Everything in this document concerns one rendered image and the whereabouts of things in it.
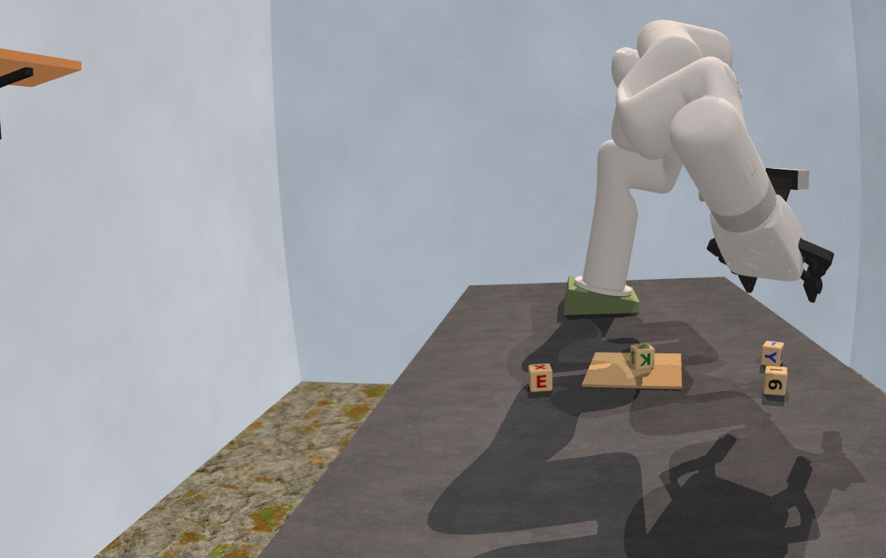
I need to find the tan wooden letter block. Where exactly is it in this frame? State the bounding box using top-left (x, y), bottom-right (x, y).
top-left (760, 341), bottom-right (784, 367)
top-left (764, 366), bottom-right (788, 395)
top-left (630, 343), bottom-right (655, 370)
top-left (529, 363), bottom-right (553, 392)

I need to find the tan flat mat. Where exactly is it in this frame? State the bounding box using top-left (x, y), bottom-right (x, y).
top-left (582, 353), bottom-right (682, 389)

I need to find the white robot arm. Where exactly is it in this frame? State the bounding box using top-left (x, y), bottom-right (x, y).
top-left (574, 20), bottom-right (809, 296)

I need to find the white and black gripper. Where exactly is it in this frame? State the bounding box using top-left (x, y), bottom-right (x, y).
top-left (707, 195), bottom-right (834, 303)

